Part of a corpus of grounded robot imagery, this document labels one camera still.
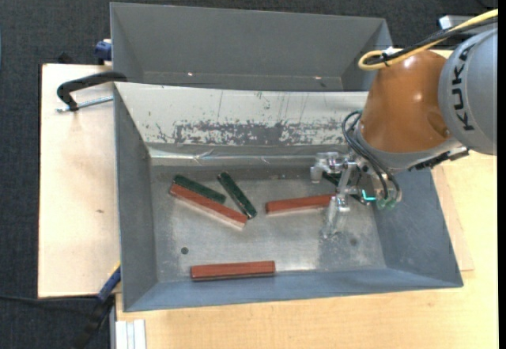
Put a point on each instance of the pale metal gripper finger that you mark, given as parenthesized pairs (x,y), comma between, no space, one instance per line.
(343,207)
(330,221)

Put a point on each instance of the red-brown flat block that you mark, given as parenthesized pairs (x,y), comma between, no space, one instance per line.
(233,270)
(205,205)
(296,205)

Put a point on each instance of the grey metal bin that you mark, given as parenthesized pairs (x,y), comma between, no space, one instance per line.
(276,240)

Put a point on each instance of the dark green flat block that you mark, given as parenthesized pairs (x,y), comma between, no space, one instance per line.
(199,189)
(238,195)

